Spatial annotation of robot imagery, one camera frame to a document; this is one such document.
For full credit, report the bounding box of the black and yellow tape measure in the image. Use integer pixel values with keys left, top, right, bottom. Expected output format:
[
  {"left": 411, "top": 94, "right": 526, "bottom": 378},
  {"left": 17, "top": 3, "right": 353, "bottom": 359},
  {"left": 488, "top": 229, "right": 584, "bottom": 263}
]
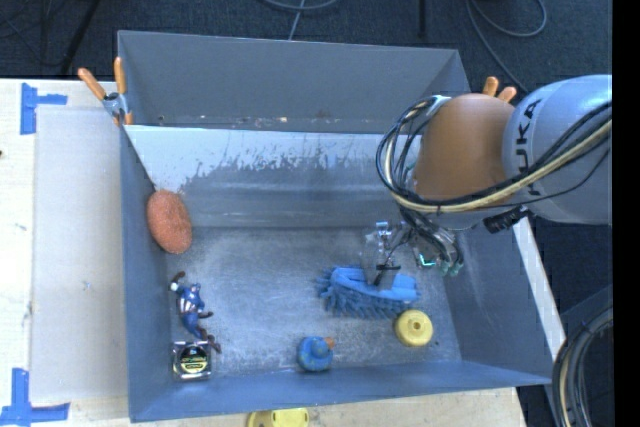
[{"left": 171, "top": 340, "right": 213, "bottom": 382}]

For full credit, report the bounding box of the yellow plastic wheel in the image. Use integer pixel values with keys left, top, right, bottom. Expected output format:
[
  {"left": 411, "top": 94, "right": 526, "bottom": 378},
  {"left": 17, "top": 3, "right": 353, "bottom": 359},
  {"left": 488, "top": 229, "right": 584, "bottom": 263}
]
[{"left": 393, "top": 308, "right": 435, "bottom": 348}]

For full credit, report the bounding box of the yellow plastic piece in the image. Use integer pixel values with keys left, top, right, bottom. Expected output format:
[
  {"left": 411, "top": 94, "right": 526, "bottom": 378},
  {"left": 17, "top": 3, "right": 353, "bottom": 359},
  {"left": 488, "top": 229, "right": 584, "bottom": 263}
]
[{"left": 245, "top": 407, "right": 311, "bottom": 427}]

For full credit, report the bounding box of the grey metal bin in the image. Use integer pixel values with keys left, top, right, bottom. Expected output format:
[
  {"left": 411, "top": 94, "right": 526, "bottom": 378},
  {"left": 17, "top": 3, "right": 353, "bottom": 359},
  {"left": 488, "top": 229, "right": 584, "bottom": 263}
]
[{"left": 116, "top": 29, "right": 569, "bottom": 424}]

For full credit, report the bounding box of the blue bristle brush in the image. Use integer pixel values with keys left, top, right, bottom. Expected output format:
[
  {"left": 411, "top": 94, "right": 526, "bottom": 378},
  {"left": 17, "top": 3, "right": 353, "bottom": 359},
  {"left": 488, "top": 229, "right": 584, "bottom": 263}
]
[{"left": 314, "top": 264, "right": 422, "bottom": 321}]

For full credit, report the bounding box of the blue toy action figure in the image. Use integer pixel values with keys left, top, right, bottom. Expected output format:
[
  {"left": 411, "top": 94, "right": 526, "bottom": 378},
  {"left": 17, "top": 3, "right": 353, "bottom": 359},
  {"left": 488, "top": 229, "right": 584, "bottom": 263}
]
[{"left": 168, "top": 270, "right": 223, "bottom": 356}]

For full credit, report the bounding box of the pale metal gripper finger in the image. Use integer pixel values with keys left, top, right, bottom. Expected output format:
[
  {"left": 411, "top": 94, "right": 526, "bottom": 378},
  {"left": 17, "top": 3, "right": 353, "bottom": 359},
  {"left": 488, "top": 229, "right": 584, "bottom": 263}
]
[
  {"left": 360, "top": 229, "right": 382, "bottom": 285},
  {"left": 375, "top": 220, "right": 401, "bottom": 289}
]

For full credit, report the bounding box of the orange-brown oval scrubber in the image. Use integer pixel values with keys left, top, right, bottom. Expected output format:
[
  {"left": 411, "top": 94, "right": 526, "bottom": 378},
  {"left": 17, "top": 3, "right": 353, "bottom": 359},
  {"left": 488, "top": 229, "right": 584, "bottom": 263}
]
[{"left": 145, "top": 188, "right": 194, "bottom": 256}]

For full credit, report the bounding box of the black cylinder on white bracket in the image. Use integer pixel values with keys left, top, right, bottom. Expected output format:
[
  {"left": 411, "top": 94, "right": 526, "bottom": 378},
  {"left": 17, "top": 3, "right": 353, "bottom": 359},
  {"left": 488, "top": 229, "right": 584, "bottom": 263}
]
[{"left": 482, "top": 204, "right": 531, "bottom": 235}]

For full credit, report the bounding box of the blue rubber duck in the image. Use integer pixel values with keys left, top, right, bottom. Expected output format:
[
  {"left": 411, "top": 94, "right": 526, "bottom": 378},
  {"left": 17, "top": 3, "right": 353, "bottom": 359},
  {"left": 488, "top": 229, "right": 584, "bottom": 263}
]
[{"left": 296, "top": 335, "right": 336, "bottom": 374}]

